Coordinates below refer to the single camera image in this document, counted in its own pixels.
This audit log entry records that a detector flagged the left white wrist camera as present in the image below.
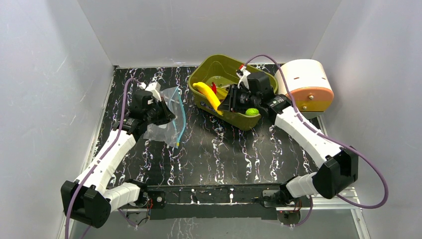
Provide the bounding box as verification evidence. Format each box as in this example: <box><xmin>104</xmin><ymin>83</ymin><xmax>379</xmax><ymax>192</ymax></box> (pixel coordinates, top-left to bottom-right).
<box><xmin>140</xmin><ymin>82</ymin><xmax>162</xmax><ymax>102</ymax></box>

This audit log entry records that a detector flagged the yellow green toy pepper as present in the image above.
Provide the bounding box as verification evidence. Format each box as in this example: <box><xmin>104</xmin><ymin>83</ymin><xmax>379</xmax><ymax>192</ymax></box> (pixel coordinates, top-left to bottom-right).
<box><xmin>216</xmin><ymin>87</ymin><xmax>230</xmax><ymax>101</ymax></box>

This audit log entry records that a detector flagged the white orange cylindrical container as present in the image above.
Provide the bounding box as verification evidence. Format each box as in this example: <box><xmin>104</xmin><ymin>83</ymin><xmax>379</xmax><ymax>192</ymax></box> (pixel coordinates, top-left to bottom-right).
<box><xmin>275</xmin><ymin>59</ymin><xmax>334</xmax><ymax>113</ymax></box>

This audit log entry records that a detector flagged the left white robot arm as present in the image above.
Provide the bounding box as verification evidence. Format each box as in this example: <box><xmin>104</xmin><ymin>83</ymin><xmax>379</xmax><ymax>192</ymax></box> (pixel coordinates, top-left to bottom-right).
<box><xmin>61</xmin><ymin>89</ymin><xmax>175</xmax><ymax>228</ymax></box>

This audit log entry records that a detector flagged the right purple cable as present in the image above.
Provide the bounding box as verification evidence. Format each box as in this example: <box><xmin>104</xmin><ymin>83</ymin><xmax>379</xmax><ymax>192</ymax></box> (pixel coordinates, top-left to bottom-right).
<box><xmin>244</xmin><ymin>54</ymin><xmax>389</xmax><ymax>228</ymax></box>

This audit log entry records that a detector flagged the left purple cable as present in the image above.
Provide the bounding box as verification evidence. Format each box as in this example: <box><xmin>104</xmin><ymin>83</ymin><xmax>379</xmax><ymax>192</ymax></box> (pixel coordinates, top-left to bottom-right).
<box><xmin>64</xmin><ymin>78</ymin><xmax>144</xmax><ymax>239</ymax></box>

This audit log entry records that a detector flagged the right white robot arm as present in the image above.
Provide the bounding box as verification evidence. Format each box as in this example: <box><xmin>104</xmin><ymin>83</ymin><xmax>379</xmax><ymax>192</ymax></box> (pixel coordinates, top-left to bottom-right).
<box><xmin>218</xmin><ymin>70</ymin><xmax>358</xmax><ymax>206</ymax></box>

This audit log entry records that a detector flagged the clear zip top bag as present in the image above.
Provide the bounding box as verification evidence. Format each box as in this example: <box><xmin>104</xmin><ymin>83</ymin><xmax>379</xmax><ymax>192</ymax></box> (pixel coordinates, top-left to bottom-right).
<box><xmin>143</xmin><ymin>87</ymin><xmax>186</xmax><ymax>148</ymax></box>

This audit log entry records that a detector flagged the green toy lime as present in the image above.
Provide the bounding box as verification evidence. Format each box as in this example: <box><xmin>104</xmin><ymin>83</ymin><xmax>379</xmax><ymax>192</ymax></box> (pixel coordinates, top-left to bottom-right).
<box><xmin>245</xmin><ymin>108</ymin><xmax>259</xmax><ymax>116</ymax></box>

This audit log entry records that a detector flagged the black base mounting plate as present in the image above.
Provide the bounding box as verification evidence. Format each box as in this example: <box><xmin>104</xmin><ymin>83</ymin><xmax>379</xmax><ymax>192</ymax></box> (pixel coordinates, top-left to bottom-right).
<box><xmin>147</xmin><ymin>184</ymin><xmax>280</xmax><ymax>220</ymax></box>

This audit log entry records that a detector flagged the purple cable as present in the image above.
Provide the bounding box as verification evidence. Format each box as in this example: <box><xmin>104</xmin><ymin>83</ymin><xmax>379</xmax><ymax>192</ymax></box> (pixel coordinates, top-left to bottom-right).
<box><xmin>64</xmin><ymin>78</ymin><xmax>144</xmax><ymax>239</ymax></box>
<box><xmin>244</xmin><ymin>54</ymin><xmax>389</xmax><ymax>228</ymax></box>

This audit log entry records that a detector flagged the olive green plastic basket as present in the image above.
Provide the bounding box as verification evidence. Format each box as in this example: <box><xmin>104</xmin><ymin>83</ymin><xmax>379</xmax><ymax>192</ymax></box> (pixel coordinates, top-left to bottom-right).
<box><xmin>188</xmin><ymin>54</ymin><xmax>275</xmax><ymax>131</ymax></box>

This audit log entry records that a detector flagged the red toy chili pepper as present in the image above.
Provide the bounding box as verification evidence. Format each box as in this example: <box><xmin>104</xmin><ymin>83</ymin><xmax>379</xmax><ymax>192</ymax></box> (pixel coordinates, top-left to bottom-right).
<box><xmin>211</xmin><ymin>82</ymin><xmax>217</xmax><ymax>95</ymax></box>

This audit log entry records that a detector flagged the yellow toy banana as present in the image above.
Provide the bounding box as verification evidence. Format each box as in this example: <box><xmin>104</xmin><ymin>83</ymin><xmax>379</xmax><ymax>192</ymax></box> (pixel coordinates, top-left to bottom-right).
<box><xmin>193</xmin><ymin>82</ymin><xmax>223</xmax><ymax>116</ymax></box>

